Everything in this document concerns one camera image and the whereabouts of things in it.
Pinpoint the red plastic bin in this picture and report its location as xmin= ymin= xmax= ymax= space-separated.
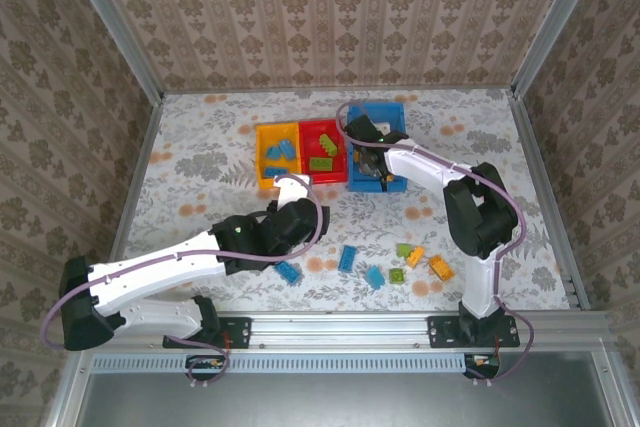
xmin=298 ymin=119 xmax=350 ymax=186

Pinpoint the small right controller board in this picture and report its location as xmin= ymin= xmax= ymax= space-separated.
xmin=463 ymin=352 xmax=502 ymax=381

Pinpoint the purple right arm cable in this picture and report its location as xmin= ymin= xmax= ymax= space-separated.
xmin=335 ymin=100 xmax=535 ymax=384

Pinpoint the aluminium side frame rail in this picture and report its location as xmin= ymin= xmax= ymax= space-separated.
xmin=107 ymin=94 xmax=165 ymax=262
xmin=507 ymin=91 xmax=591 ymax=311

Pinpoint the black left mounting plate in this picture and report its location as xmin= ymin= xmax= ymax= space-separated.
xmin=163 ymin=315 xmax=252 ymax=350

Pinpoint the aluminium back frame rail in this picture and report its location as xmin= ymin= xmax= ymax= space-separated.
xmin=160 ymin=86 xmax=514 ymax=95

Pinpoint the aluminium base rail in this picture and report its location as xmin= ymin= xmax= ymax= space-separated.
xmin=124 ymin=311 xmax=619 ymax=351

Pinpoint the yellow plastic bin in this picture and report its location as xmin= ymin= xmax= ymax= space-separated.
xmin=254 ymin=121 xmax=304 ymax=192

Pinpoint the white slotted cable duct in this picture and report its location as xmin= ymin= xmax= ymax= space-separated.
xmin=89 ymin=351 xmax=469 ymax=375

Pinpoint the aluminium frame post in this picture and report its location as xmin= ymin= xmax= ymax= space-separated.
xmin=510 ymin=0 xmax=610 ymax=98
xmin=58 ymin=0 xmax=165 ymax=101

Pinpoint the grey metal panel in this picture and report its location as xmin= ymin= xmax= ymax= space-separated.
xmin=74 ymin=371 xmax=621 ymax=427

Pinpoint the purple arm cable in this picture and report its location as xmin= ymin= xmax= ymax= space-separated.
xmin=40 ymin=174 xmax=334 ymax=384
xmin=335 ymin=100 xmax=535 ymax=384

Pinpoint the black mounting plate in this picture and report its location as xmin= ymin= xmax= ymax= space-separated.
xmin=163 ymin=315 xmax=252 ymax=350
xmin=426 ymin=315 xmax=521 ymax=350

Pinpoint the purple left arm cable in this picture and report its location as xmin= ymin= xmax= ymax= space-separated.
xmin=40 ymin=174 xmax=334 ymax=384

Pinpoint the small left controller board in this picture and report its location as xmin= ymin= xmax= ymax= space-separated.
xmin=185 ymin=354 xmax=227 ymax=382

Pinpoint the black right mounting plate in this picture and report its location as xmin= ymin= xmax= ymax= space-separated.
xmin=426 ymin=315 xmax=521 ymax=350

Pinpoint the blue plastic bin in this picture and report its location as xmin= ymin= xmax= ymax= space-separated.
xmin=346 ymin=101 xmax=409 ymax=194

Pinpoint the small controller board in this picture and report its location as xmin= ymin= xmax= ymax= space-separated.
xmin=185 ymin=354 xmax=227 ymax=382
xmin=463 ymin=352 xmax=502 ymax=381

